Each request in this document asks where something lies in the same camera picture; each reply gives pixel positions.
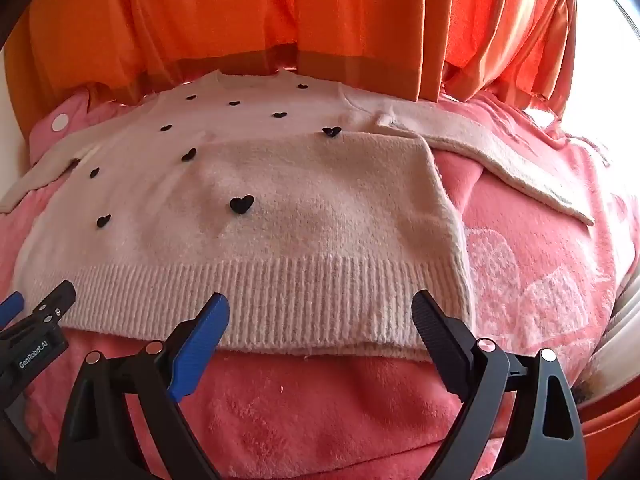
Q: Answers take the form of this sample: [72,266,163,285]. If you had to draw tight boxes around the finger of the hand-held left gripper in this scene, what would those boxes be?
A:
[0,280,77,343]
[0,292,26,331]

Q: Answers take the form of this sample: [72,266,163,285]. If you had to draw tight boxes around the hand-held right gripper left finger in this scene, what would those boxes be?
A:
[57,292,231,480]

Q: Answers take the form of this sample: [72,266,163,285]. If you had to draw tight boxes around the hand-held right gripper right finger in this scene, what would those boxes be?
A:
[411,289,587,480]

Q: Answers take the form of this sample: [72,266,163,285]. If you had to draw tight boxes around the cream sweater with black hearts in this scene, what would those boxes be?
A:
[0,71,596,362]

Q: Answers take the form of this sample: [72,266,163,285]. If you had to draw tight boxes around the pink blanket with white print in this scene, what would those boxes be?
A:
[0,85,640,480]

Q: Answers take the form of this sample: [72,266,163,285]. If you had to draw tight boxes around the white ribbed mattress edge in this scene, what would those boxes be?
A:
[575,270,640,403]

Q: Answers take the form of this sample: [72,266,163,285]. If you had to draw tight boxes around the orange cloth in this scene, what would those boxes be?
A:
[575,382,640,480]

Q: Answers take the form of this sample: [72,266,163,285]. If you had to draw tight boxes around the pink cushion with white dot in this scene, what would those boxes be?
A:
[29,87,128,163]

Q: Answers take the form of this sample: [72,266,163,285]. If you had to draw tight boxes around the orange curtain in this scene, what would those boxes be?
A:
[25,0,448,111]
[440,0,581,111]

